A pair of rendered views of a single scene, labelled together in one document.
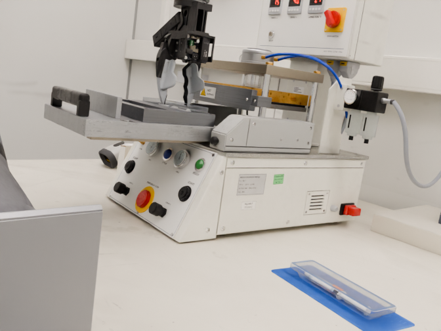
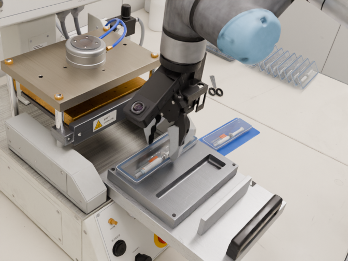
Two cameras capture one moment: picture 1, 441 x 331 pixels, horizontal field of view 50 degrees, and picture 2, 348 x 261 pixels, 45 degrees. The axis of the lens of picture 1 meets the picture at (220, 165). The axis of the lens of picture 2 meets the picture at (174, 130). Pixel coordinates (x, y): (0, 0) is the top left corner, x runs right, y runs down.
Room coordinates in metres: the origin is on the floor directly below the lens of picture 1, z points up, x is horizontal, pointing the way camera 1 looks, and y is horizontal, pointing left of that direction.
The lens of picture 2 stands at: (1.19, 0.71, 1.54)
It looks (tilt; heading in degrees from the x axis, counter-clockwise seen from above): 38 degrees down; 253
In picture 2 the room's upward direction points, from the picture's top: 10 degrees clockwise
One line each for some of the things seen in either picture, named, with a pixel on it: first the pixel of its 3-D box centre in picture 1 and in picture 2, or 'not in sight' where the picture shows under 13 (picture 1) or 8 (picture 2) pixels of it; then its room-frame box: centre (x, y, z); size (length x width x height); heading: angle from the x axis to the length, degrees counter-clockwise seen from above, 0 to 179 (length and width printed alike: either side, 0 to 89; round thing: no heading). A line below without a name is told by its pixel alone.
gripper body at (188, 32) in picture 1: (189, 32); (178, 84); (1.01, 0.10, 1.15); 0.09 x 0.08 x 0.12; 39
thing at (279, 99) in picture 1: (255, 84); (89, 76); (1.16, -0.06, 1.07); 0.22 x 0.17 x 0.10; 39
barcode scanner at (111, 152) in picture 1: (130, 154); not in sight; (1.53, 0.30, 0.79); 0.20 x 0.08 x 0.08; 134
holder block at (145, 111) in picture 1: (155, 111); (174, 171); (1.00, 0.15, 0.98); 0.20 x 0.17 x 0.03; 39
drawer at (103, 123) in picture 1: (134, 115); (192, 189); (0.98, 0.19, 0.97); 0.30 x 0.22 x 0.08; 129
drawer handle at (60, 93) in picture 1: (69, 100); (256, 225); (0.89, 0.30, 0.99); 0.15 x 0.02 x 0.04; 39
